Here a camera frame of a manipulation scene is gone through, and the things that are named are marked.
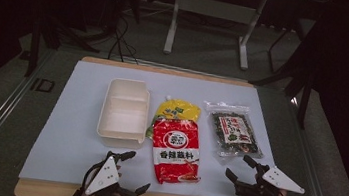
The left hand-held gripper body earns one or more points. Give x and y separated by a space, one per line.
104 176

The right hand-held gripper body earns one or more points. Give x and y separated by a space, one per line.
281 180

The clear seaweed packet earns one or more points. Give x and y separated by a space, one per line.
235 134

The white lunch box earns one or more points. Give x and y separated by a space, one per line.
123 118

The red sauce packet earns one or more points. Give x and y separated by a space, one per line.
176 152

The yellow sauce packet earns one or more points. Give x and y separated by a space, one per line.
179 110

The white table sheet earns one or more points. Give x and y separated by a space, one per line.
67 132

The black metal stand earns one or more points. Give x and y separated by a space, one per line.
34 47
304 100

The white metal desk frame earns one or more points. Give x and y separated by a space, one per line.
213 8

